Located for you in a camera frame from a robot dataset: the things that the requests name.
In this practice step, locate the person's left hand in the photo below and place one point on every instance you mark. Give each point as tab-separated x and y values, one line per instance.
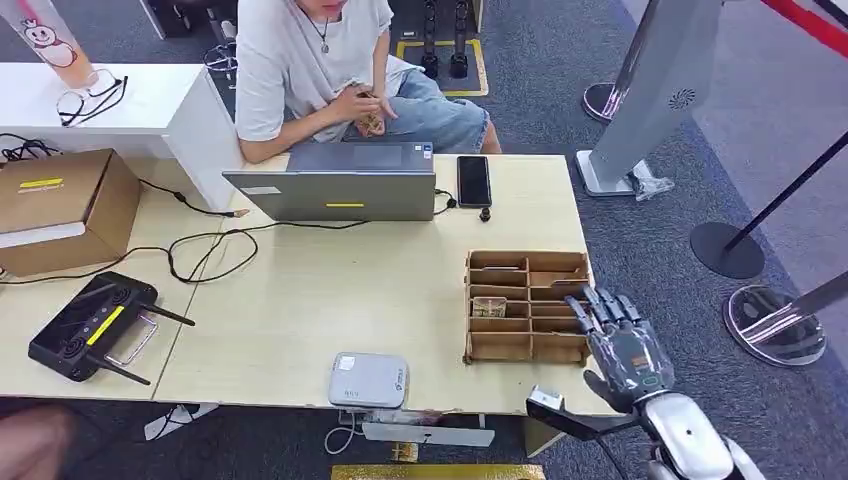
384	109

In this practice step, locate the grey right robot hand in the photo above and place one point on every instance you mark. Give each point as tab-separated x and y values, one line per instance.
629	358

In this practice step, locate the person's right hand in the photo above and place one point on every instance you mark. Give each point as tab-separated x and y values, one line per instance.
351	104

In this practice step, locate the clear-wrapped card pack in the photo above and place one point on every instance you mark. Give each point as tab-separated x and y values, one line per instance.
372	124

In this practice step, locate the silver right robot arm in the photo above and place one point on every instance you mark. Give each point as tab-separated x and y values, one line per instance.
689	437

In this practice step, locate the person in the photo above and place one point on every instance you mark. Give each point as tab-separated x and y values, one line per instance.
285	66

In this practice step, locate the black robot leg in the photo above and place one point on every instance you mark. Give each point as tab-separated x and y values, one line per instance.
460	46
429	46

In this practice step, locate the grey laptop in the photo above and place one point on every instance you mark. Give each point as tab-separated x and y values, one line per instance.
344	192

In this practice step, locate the black smartphone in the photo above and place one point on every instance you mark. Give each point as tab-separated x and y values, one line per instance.
474	181

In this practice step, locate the wooden card box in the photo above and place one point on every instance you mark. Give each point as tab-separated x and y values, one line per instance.
517	331

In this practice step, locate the black stanchion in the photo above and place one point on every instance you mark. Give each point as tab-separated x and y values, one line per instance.
727	250

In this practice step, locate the card standing in box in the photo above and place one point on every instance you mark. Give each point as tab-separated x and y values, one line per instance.
489	307

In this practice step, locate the crumpled clear plastic wrap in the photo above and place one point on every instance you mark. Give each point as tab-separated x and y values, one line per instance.
652	187

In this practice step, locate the dark cabinet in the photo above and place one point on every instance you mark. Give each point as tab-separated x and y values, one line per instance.
179	16

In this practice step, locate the white counter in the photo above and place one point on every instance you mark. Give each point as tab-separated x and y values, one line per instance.
152	106

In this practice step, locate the chrome stanchion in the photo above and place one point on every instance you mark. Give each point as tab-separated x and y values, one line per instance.
599	102

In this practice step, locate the golden floor plate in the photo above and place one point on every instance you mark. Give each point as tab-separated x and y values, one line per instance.
430	472

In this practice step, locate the small golden floor piece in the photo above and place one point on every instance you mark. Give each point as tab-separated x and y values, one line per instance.
404	452

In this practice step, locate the grey kiosk stand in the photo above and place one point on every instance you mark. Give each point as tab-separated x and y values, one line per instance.
656	99

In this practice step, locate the small grey router box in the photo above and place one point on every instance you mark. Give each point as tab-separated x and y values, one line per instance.
368	381

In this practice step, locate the black-framed glasses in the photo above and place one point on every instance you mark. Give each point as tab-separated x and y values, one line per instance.
71	106

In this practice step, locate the brown cardboard box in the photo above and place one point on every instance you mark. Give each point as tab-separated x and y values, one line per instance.
53	212

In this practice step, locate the black controller with antennas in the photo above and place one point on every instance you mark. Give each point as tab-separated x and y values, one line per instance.
86	331

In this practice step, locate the red barrier belt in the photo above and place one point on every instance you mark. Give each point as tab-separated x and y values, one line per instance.
808	23

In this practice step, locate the blurred brown object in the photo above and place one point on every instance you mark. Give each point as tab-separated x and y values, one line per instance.
30	444

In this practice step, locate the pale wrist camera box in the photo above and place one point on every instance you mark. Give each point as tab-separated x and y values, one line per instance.
546	399

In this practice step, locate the metal bracket under desk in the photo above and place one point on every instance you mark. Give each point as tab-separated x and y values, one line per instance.
424	435

